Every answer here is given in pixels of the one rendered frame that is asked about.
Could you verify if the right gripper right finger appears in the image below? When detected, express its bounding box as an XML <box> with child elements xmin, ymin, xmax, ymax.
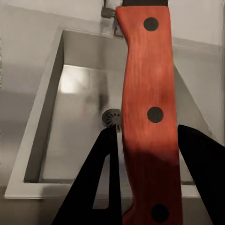
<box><xmin>178</xmin><ymin>125</ymin><xmax>225</xmax><ymax>225</ymax></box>

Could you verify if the parer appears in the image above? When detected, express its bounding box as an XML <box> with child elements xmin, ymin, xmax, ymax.
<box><xmin>116</xmin><ymin>0</ymin><xmax>183</xmax><ymax>225</ymax></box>

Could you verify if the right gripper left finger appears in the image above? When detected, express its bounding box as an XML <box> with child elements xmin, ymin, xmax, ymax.
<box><xmin>52</xmin><ymin>125</ymin><xmax>122</xmax><ymax>225</ymax></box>

